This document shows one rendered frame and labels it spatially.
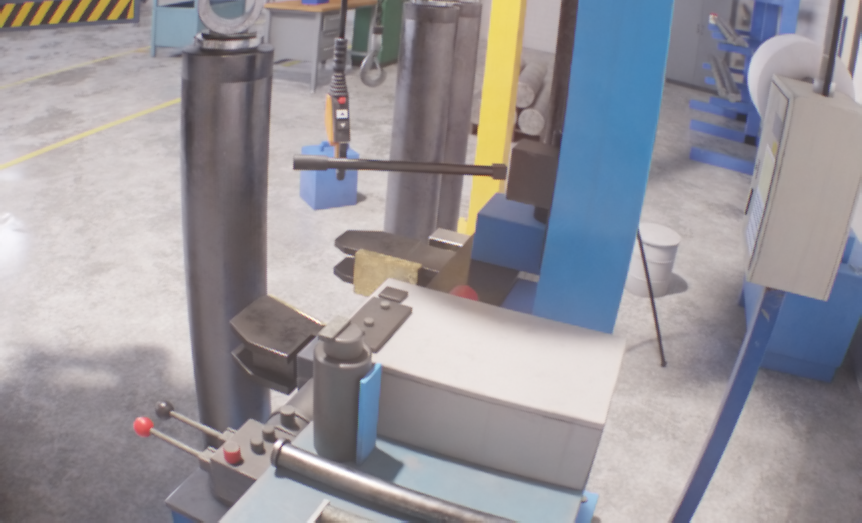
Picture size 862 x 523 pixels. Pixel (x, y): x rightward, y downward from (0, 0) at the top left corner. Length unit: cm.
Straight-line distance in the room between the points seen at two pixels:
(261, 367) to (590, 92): 79
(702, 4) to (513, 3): 768
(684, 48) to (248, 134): 1018
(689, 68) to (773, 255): 1005
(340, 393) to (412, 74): 194
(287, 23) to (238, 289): 608
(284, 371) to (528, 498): 59
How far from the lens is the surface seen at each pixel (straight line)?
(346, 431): 96
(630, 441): 288
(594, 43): 118
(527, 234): 149
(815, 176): 142
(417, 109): 274
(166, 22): 953
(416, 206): 286
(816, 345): 359
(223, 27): 154
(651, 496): 265
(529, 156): 124
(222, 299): 170
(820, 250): 147
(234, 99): 152
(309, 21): 748
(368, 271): 169
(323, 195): 450
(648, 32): 117
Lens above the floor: 174
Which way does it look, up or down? 23 degrees down
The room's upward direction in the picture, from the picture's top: 6 degrees clockwise
